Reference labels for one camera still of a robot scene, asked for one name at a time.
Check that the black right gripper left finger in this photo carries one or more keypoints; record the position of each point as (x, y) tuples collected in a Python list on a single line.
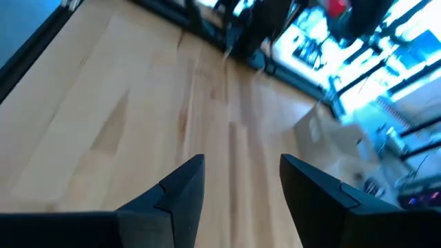
[(172, 213)]

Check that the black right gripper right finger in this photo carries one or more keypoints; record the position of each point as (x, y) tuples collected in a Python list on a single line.
[(320, 213)]

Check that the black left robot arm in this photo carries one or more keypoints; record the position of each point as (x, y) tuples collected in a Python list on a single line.
[(265, 24)]

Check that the beige plastic bin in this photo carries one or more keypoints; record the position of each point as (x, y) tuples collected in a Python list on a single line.
[(330, 141)]

